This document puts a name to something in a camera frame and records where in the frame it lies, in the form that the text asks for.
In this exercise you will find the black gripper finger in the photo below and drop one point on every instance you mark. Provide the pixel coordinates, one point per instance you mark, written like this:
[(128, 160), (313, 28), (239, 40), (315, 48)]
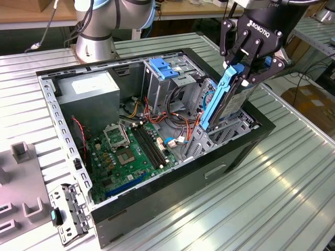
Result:
[(227, 36), (274, 65)]

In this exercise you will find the hard disk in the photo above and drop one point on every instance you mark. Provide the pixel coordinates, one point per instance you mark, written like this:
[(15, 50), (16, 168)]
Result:
[(230, 104)]

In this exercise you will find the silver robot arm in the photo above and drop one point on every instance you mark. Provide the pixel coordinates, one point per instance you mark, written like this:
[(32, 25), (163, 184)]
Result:
[(94, 49)]

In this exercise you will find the grey metal disk bay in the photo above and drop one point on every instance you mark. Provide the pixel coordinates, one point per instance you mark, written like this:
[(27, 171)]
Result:
[(199, 141)]

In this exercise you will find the white low table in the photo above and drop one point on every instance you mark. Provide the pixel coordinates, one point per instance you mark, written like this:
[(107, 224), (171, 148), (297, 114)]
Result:
[(277, 86)]

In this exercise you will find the white box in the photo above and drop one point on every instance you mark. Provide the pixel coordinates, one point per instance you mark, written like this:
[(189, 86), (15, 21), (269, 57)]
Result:
[(218, 2)]

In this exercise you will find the wooden desk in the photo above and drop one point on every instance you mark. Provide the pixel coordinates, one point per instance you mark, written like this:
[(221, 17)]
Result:
[(183, 10)]

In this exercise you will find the cardboard box with labels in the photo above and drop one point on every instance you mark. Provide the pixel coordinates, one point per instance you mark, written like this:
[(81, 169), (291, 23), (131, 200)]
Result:
[(311, 104)]

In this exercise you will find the grey metal drive cage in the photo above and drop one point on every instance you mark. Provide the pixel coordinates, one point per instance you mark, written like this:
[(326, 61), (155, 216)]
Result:
[(159, 91)]

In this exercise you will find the black RAM slot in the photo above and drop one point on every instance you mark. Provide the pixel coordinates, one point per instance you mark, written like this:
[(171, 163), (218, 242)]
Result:
[(155, 142), (146, 145), (150, 143), (143, 147)]

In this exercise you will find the black open PC case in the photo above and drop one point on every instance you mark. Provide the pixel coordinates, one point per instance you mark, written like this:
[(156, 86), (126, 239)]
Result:
[(183, 183)]

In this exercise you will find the grey power supply unit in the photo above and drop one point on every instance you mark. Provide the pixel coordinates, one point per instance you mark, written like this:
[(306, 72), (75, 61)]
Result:
[(89, 109)]

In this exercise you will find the CPU socket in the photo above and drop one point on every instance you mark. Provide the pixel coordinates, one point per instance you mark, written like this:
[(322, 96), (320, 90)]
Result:
[(125, 157)]

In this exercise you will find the green motherboard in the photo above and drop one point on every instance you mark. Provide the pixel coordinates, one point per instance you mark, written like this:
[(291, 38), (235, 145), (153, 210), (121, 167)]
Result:
[(136, 170)]

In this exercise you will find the blue expansion slot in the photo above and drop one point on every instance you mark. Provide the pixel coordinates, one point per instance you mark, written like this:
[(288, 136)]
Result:
[(123, 187)]

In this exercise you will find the small cardboard box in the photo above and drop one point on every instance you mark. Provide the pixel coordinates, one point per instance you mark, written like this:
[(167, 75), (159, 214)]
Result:
[(43, 5)]

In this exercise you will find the small black rear clip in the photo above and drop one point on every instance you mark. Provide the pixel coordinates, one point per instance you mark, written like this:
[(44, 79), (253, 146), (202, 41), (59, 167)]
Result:
[(77, 164)]

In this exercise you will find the black latch with teal tab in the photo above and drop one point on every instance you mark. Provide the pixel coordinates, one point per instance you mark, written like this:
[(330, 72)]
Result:
[(58, 217)]

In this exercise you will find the grey parts rack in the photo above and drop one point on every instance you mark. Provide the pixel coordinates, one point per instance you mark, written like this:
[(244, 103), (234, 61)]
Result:
[(23, 180)]

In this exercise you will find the small grey wrist camera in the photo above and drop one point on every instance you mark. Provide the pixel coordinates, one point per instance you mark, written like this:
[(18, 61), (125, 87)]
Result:
[(285, 58)]

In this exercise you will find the blue plastic drive bracket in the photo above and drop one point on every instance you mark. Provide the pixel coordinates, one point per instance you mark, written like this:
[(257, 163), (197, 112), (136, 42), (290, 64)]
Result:
[(163, 70)]

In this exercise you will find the metal slot retention bracket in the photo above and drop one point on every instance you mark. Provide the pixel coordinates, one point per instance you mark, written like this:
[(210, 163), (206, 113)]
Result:
[(70, 209)]

